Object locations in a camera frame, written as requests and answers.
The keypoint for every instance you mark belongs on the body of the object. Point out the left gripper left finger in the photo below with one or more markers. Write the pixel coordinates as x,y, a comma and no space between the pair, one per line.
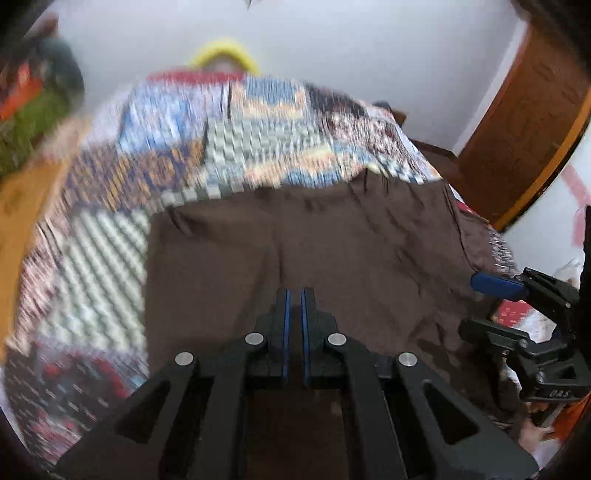
272,361

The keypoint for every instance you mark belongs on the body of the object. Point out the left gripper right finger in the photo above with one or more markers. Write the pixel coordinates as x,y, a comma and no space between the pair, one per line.
321,367

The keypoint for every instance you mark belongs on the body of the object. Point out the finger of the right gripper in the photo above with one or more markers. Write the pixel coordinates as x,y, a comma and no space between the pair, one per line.
547,294
551,353

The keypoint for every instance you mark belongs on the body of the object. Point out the brown cloth garment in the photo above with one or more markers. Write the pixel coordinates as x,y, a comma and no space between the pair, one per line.
392,261

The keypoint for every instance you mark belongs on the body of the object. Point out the person's right hand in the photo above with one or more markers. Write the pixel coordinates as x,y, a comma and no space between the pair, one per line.
532,437

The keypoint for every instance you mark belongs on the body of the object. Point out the brown wooden door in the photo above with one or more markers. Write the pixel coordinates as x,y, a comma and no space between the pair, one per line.
536,117

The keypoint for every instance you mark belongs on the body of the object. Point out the patchwork patterned bedspread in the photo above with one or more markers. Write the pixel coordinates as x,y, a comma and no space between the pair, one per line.
173,138

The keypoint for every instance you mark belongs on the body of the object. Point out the yellow curved headboard pad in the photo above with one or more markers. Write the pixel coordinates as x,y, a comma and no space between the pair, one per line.
226,53

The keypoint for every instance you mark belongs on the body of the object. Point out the wooden folding lap table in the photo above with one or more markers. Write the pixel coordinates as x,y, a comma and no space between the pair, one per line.
32,228

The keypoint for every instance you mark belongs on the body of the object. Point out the green patterned storage bag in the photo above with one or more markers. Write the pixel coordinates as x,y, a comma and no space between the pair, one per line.
21,134

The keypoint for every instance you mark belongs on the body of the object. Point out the dark teal plush toy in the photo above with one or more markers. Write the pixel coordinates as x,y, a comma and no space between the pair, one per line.
63,71

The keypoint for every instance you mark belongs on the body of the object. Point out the orange box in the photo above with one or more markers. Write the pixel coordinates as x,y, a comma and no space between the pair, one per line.
23,90

